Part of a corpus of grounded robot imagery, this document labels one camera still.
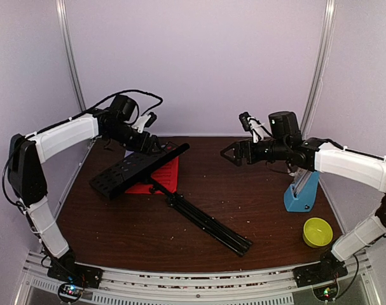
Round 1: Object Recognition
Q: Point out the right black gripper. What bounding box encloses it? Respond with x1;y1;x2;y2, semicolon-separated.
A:
219;139;289;167

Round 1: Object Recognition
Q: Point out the right aluminium frame post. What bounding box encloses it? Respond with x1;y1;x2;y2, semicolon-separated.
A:
300;0;336;138

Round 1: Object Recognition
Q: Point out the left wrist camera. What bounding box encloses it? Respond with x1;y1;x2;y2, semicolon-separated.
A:
131;112;157;133

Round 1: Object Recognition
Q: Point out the black music stand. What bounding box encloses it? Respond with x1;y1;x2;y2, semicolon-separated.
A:
88;142;254;257

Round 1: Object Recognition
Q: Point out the red sheet music page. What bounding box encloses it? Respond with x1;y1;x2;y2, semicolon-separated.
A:
125;157;179;194

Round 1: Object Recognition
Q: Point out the blue metronome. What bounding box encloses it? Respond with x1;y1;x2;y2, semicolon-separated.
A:
284;169;320;213

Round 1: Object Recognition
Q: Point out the lavender sheet music page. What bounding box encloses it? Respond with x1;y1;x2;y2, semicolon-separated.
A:
124;151;134;158

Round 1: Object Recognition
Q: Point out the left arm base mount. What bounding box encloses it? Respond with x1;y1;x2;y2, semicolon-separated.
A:
47;264;103;304

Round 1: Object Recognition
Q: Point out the yellow-green bowl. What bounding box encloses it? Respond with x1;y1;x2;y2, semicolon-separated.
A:
303;217;333;248

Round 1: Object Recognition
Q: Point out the aluminium frame post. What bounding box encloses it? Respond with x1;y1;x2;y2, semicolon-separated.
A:
300;0;336;138
55;0;86;111

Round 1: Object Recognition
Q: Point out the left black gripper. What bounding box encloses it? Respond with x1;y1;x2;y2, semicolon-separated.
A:
106;122;162;155

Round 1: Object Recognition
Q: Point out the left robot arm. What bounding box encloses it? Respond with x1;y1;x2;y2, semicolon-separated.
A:
1;90;161;282

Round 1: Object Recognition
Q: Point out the left aluminium frame post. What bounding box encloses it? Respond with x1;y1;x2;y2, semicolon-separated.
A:
55;0;86;111

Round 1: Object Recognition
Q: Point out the front aluminium rail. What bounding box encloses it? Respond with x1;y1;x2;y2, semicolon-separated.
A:
11;252;382;304

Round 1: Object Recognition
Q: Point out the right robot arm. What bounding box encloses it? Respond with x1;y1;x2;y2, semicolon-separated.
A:
220;111;386;281

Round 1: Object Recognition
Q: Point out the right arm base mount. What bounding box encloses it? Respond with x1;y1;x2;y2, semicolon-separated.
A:
293;262;348;302

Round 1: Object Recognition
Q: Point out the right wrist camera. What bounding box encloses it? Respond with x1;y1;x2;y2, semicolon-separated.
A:
238;112;265;143

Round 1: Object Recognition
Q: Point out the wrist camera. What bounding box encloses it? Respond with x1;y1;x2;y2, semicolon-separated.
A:
131;112;157;133
238;112;265;143

